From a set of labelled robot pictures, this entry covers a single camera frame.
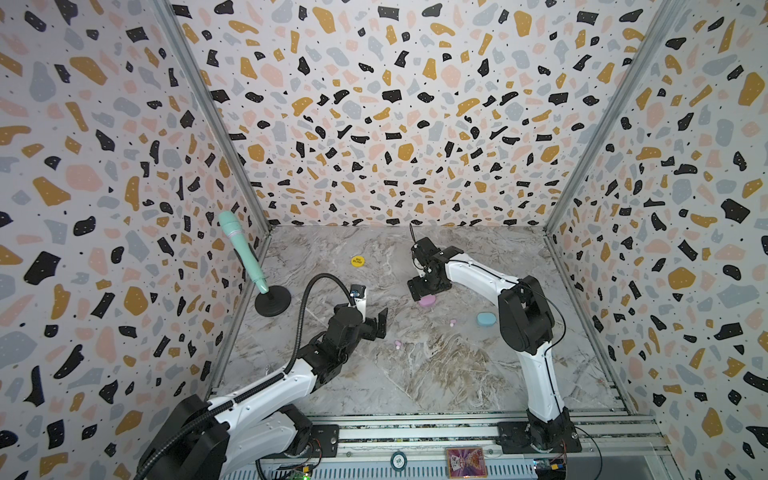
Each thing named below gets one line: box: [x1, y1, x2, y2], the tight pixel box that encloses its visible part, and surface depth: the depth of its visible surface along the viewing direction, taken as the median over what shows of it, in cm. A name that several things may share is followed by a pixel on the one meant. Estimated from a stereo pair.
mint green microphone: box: [218, 210, 269, 295], surface depth 78 cm
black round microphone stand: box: [254, 285, 292, 317], surface depth 99 cm
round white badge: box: [390, 450, 408, 472], surface depth 73 cm
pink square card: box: [446, 447, 488, 479], surface depth 72 cm
